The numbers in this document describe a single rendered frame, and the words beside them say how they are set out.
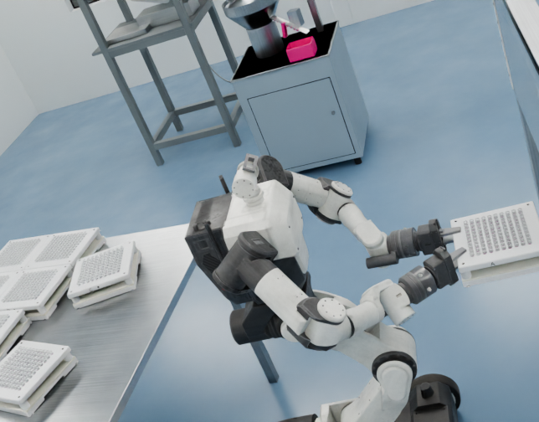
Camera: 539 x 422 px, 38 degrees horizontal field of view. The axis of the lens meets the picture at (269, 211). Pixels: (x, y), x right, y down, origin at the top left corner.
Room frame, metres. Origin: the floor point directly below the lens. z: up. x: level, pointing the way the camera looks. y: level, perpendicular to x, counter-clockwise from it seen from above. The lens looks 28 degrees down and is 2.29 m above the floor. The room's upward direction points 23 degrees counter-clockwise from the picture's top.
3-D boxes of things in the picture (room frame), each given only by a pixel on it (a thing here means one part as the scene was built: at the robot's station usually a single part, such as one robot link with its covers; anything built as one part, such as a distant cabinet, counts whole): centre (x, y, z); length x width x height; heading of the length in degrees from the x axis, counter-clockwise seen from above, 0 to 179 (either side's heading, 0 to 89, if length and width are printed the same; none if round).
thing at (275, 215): (2.04, 0.08, 1.12); 0.34 x 0.30 x 0.36; 163
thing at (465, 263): (1.83, -0.57, 0.94); 0.25 x 0.24 x 0.02; 163
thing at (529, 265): (1.83, -0.57, 0.89); 0.24 x 0.24 x 0.02; 73
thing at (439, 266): (1.78, -0.35, 0.94); 0.12 x 0.10 x 0.13; 105
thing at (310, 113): (4.68, -0.47, 0.38); 0.63 x 0.57 x 0.76; 68
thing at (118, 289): (2.64, 0.67, 0.87); 0.24 x 0.24 x 0.02; 83
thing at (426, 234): (1.96, -0.39, 0.94); 0.12 x 0.10 x 0.13; 65
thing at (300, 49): (4.44, -0.54, 0.80); 0.16 x 0.12 x 0.09; 68
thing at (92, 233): (2.93, 0.85, 0.92); 0.25 x 0.24 x 0.02; 151
